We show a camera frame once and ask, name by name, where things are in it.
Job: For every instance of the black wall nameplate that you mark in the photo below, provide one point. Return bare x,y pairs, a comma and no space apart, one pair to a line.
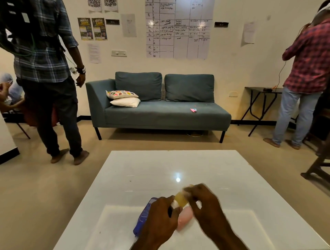
112,22
221,24

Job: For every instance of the blue tube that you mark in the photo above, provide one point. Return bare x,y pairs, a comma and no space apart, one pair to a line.
141,219

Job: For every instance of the small yellow bottle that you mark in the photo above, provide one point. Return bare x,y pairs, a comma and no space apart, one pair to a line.
181,198

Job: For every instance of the teal sofa back cushion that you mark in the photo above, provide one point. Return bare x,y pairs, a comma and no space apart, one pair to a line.
189,88
139,86

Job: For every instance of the handwritten white wall chart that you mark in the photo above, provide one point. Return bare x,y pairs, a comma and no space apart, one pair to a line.
180,28

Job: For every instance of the white paper with sketch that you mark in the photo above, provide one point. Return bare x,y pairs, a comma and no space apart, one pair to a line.
128,25

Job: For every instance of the person's left forearm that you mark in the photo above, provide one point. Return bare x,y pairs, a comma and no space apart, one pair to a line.
148,244

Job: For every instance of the round flat disc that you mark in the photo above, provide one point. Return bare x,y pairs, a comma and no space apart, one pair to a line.
195,134

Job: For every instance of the square code printout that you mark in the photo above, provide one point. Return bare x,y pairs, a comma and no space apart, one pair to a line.
111,4
94,4

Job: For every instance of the white text notice paper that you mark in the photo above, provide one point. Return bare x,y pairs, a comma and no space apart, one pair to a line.
94,53

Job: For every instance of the red bag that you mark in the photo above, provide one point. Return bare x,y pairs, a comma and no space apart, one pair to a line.
32,116

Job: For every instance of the person's right hand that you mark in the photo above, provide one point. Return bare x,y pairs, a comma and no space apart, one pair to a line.
208,208

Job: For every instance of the person's right forearm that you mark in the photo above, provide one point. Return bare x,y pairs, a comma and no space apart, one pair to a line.
226,239

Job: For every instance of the teal fabric sofa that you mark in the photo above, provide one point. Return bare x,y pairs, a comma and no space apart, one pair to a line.
165,114

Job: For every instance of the black metal chair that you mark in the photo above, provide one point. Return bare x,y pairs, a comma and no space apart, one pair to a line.
22,128

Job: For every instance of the white wall outlet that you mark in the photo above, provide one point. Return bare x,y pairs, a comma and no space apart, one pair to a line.
233,94

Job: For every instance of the black folding table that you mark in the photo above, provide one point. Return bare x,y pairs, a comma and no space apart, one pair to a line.
257,90

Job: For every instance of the yellow green poster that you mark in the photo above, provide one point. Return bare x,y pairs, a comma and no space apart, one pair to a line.
99,28
85,28

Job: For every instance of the dark wooden chair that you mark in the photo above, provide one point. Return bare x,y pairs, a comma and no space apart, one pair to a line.
318,164

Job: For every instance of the colourful patterned pillow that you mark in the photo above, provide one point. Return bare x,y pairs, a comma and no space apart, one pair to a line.
121,94

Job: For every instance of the small black device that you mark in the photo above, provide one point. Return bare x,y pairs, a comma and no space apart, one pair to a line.
267,90

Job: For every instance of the blank white paper sheet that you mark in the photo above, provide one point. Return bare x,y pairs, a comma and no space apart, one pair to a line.
249,33

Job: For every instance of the person's left hand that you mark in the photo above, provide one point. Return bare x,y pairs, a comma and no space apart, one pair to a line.
157,221

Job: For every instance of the person's right thumb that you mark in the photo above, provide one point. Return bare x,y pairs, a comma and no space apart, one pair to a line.
194,209

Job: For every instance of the plain white pillow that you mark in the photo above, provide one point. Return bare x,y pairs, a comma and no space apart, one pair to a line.
126,102

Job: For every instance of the person's left thumb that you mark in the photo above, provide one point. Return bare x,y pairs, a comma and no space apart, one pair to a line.
176,215

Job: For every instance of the white wall switch plate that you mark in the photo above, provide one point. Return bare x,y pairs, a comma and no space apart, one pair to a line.
119,53

